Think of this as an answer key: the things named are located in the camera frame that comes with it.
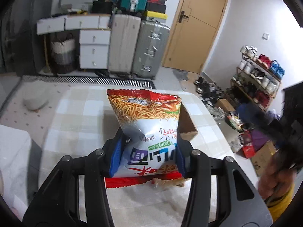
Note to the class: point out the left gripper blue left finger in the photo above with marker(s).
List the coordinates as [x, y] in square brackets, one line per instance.
[115, 155]

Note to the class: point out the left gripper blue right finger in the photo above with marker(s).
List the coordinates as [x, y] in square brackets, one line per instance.
[183, 157]

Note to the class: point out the clear bread loaf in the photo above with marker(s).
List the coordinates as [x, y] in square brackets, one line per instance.
[165, 184]

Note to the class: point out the white noodle snack bag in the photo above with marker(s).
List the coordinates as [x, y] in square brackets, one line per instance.
[150, 121]

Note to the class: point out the person's right hand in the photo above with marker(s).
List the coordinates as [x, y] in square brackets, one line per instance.
[274, 182]

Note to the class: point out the purple plastic bag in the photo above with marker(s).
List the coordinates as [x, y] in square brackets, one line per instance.
[258, 139]

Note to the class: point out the brown cardboard SF box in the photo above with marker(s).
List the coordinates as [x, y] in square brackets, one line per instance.
[186, 126]

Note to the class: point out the small cardboard box on floor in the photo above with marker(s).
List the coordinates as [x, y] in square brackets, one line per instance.
[263, 156]

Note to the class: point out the checked beige tablecloth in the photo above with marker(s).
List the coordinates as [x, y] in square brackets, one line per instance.
[82, 123]

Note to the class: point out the wooden shoe rack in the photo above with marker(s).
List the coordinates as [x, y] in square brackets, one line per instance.
[257, 77]

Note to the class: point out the grey round footstool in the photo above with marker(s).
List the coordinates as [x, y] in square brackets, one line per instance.
[36, 95]

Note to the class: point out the wooden door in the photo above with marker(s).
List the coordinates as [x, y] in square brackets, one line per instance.
[194, 32]

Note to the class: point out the woven laundry basket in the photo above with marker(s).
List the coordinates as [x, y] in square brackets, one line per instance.
[63, 52]

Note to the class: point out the silver aluminium suitcase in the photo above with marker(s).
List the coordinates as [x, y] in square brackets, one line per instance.
[150, 47]

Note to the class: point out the white drawer desk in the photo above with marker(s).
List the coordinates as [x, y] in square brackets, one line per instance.
[91, 33]

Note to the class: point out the beige hard suitcase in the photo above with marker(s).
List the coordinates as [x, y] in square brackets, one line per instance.
[123, 39]

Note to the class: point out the stacked shoe boxes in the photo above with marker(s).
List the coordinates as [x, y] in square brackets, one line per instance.
[155, 11]

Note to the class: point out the black backpack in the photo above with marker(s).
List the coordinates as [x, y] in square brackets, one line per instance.
[102, 7]

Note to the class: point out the wall light switch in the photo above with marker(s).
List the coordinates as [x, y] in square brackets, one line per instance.
[265, 36]

